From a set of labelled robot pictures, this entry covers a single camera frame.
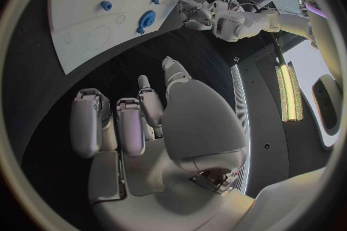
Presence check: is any blue gear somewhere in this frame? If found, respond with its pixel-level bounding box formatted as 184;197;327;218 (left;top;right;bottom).
137;9;157;29

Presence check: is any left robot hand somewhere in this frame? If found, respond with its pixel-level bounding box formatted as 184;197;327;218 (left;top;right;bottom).
175;0;215;32

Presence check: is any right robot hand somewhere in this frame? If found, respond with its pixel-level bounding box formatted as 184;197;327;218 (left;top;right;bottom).
69;55;256;231

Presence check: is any blue short cylinder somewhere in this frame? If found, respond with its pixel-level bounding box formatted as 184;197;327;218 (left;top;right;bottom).
99;0;114;12

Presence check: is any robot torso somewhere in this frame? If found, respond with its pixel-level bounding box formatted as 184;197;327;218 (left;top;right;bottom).
230;2;344;200

